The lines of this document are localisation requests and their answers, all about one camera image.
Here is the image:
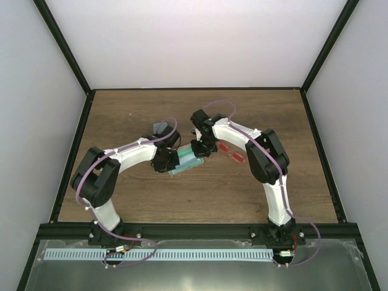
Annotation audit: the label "light grey glasses case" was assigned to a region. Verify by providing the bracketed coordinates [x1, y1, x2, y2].
[169, 144, 204, 176]

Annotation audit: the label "blue-grey glasses case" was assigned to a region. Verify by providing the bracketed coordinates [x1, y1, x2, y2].
[153, 121, 169, 135]

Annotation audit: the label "red lens sunglasses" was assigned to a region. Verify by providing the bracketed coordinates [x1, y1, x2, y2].
[217, 141, 246, 164]

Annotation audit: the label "light blue cloth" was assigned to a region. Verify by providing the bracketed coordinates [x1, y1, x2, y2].
[178, 151, 198, 167]

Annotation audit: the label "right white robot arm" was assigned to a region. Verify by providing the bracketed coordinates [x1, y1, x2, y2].
[190, 109, 295, 244]

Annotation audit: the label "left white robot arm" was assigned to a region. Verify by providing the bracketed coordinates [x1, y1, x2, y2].
[70, 134, 179, 245]

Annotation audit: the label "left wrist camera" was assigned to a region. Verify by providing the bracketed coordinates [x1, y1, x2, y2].
[154, 125, 182, 151]

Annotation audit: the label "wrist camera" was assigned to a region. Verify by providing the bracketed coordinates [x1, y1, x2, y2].
[154, 125, 182, 151]
[190, 109, 212, 138]

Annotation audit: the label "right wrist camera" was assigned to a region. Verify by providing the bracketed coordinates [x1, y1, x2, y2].
[190, 109, 212, 138]

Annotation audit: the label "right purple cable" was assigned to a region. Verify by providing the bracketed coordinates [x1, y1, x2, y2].
[203, 100, 323, 268]

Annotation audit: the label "light blue slotted cable duct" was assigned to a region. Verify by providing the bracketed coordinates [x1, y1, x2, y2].
[43, 248, 273, 262]

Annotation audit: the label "black enclosure frame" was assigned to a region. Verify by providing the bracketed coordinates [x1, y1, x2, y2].
[16, 0, 381, 291]

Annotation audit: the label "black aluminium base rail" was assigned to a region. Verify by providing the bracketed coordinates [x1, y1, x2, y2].
[36, 222, 361, 247]

